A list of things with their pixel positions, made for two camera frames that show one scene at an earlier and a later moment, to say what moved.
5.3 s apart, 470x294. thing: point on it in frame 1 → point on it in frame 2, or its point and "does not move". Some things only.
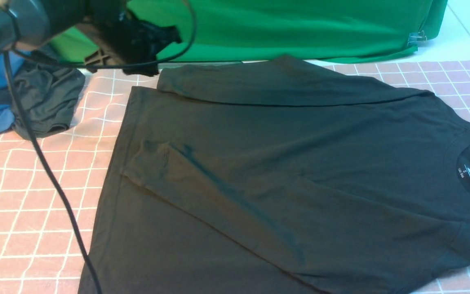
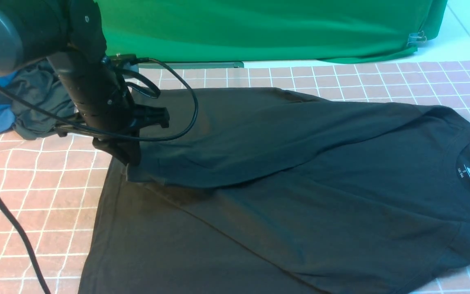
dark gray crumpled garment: (50, 91) does not move
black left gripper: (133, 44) → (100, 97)
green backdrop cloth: (218, 31) does not move
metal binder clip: (414, 38) does not move
